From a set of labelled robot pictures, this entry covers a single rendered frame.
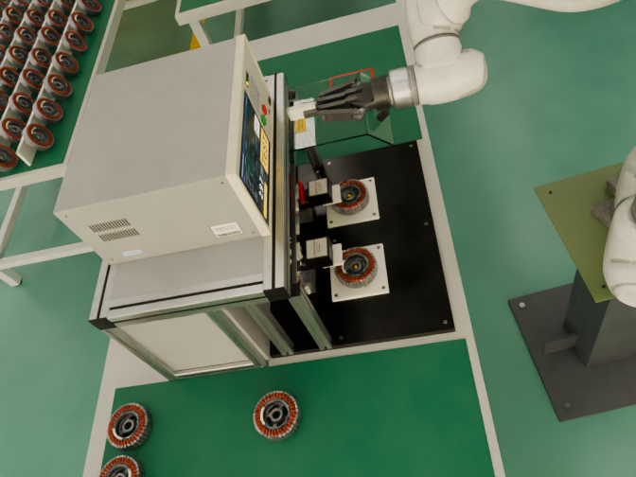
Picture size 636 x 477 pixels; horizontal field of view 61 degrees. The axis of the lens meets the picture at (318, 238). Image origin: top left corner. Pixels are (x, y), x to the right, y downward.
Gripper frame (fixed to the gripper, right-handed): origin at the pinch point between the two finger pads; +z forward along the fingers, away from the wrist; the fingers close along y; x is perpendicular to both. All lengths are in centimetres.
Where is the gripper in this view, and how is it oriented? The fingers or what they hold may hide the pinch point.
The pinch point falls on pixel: (303, 111)
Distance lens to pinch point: 129.4
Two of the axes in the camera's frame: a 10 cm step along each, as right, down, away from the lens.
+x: -2.6, -5.6, -7.9
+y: -0.4, -8.1, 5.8
